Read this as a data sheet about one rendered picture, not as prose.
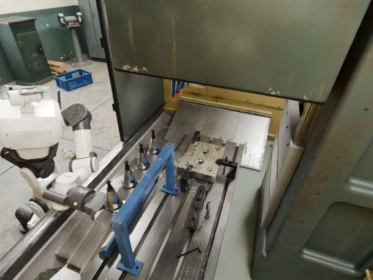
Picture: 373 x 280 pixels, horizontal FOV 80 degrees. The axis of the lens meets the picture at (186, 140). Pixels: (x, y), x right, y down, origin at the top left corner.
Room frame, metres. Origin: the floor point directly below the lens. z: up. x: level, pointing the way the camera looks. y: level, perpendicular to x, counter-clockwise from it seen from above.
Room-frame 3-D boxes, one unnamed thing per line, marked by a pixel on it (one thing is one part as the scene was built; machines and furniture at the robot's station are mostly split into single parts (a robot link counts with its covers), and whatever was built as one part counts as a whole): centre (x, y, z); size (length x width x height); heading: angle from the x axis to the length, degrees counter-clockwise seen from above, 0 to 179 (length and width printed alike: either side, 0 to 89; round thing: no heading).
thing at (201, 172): (1.06, -0.11, 0.97); 0.29 x 0.23 x 0.05; 162
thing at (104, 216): (0.45, 0.27, 1.21); 0.07 x 0.05 x 0.01; 72
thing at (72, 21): (5.66, 2.76, 0.57); 0.47 x 0.37 x 1.14; 132
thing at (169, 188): (0.86, 0.08, 1.05); 0.10 x 0.05 x 0.30; 72
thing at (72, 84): (4.35, 2.34, 0.11); 0.62 x 0.42 x 0.22; 146
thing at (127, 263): (0.44, 0.22, 1.05); 0.10 x 0.05 x 0.30; 72
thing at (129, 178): (0.61, 0.22, 1.26); 0.04 x 0.04 x 0.07
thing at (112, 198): (0.51, 0.25, 1.26); 0.04 x 0.04 x 0.07
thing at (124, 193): (0.56, 0.24, 1.21); 0.07 x 0.05 x 0.01; 72
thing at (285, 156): (0.85, -0.46, 1.16); 0.48 x 0.05 x 0.51; 162
